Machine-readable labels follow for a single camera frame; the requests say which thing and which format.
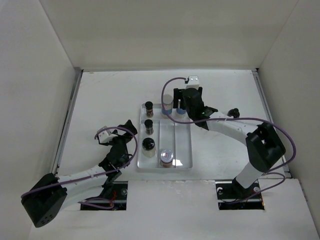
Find blue label sago jar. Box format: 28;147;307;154
176;108;186;119

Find silver lid beige jar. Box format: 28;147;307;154
161;94;174;118

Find black knob cap grinder bottle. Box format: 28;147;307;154
141;137;156;158

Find small black cap spice bottle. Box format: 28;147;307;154
144;101;154;118

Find white lid orange label jar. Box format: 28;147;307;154
159;149;174;168

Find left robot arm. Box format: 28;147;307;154
21;120;138;228

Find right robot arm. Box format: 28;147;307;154
173;87;286;199

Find white plastic organizer tray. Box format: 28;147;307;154
137;103;193;173

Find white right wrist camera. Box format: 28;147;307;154
185;75;200;89

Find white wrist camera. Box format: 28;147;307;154
94;128;117;145
185;75;200;89

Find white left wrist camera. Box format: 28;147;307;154
94;128;117;145

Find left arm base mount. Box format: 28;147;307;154
80;181;129;211

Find aluminium table edge rail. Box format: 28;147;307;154
48;67;83;175

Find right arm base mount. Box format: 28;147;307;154
215;181;265;211

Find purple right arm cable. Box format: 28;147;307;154
161;76;298;205

